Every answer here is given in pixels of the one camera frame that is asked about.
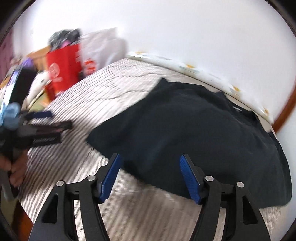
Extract dark clothes in red bag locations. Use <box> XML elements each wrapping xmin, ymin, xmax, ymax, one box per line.
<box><xmin>49</xmin><ymin>29</ymin><xmax>81</xmax><ymax>51</ymax></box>

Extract white patterned bed sheet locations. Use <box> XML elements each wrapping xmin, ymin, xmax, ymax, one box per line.
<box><xmin>126</xmin><ymin>52</ymin><xmax>274</xmax><ymax>124</ymax></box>

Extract wooden bedside table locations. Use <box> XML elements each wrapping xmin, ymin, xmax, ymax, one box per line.
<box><xmin>26</xmin><ymin>46</ymin><xmax>51</xmax><ymax>71</ymax></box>

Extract brown wooden door frame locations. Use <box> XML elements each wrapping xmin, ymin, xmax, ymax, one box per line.
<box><xmin>273</xmin><ymin>88</ymin><xmax>296</xmax><ymax>133</ymax></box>

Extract white plastic shopping bag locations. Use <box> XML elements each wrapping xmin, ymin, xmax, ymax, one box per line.
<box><xmin>79</xmin><ymin>28</ymin><xmax>127</xmax><ymax>76</ymax></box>

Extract black sweatshirt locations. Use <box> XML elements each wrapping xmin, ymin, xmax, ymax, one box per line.
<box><xmin>87</xmin><ymin>78</ymin><xmax>292</xmax><ymax>208</ymax></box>

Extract striped white bed quilt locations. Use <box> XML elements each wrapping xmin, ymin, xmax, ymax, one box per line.
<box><xmin>20</xmin><ymin>59</ymin><xmax>295</xmax><ymax>240</ymax></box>

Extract red paper shopping bag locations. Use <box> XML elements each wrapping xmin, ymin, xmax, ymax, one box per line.
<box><xmin>46</xmin><ymin>44</ymin><xmax>82</xmax><ymax>96</ymax></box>

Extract person's left hand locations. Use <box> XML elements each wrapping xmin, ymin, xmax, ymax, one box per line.
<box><xmin>0</xmin><ymin>150</ymin><xmax>28</xmax><ymax>187</ymax></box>

